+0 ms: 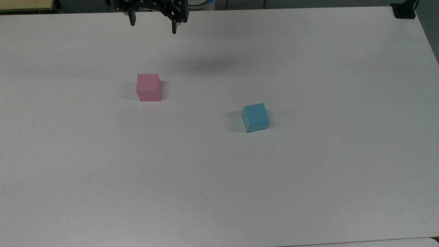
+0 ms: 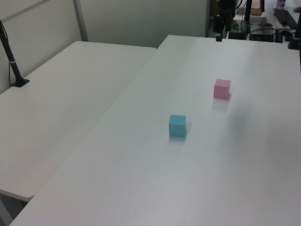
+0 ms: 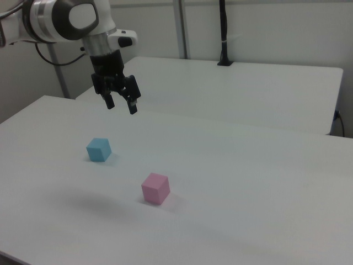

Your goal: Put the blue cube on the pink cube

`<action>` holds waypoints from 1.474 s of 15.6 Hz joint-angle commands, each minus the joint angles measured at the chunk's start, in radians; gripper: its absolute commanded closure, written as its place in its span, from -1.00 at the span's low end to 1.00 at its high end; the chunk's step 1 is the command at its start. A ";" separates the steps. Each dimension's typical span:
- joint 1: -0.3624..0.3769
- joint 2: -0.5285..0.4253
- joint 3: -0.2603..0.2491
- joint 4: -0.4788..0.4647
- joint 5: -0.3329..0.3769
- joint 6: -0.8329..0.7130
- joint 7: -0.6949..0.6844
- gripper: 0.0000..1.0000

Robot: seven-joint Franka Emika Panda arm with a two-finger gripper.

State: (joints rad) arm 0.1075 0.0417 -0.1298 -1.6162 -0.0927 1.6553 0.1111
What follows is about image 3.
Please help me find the grey metal frame post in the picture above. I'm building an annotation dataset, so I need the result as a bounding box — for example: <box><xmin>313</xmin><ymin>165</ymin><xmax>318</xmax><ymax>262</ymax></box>
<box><xmin>49</xmin><ymin>41</ymin><xmax>70</xmax><ymax>99</ymax></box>
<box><xmin>173</xmin><ymin>0</ymin><xmax>191</xmax><ymax>60</ymax></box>

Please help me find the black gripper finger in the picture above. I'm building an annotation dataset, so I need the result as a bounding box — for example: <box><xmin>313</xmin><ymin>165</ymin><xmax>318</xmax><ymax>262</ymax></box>
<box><xmin>91</xmin><ymin>73</ymin><xmax>115</xmax><ymax>110</ymax></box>
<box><xmin>121</xmin><ymin>75</ymin><xmax>142</xmax><ymax>115</ymax></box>

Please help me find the black camera stand pole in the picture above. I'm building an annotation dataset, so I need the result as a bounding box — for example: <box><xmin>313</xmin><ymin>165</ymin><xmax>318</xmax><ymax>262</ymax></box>
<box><xmin>217</xmin><ymin>0</ymin><xmax>235</xmax><ymax>67</ymax></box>

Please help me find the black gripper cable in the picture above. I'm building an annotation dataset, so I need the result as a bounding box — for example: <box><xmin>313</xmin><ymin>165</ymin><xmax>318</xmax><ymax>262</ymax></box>
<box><xmin>34</xmin><ymin>43</ymin><xmax>87</xmax><ymax>66</ymax></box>

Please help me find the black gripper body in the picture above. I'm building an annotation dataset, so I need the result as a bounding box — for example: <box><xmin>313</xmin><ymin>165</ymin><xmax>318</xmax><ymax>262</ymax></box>
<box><xmin>89</xmin><ymin>49</ymin><xmax>128</xmax><ymax>94</ymax></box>

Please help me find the blue cube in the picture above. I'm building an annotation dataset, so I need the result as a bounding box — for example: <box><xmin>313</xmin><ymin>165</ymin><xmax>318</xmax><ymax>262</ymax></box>
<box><xmin>85</xmin><ymin>137</ymin><xmax>113</xmax><ymax>162</ymax></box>

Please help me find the black cable by side table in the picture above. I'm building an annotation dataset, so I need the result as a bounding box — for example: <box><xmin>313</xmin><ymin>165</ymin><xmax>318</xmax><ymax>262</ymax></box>
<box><xmin>334</xmin><ymin>109</ymin><xmax>346</xmax><ymax>137</ymax></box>

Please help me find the pink cube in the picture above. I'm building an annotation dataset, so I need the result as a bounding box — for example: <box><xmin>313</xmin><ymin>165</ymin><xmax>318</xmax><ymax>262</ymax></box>
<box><xmin>141</xmin><ymin>172</ymin><xmax>171</xmax><ymax>206</ymax></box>

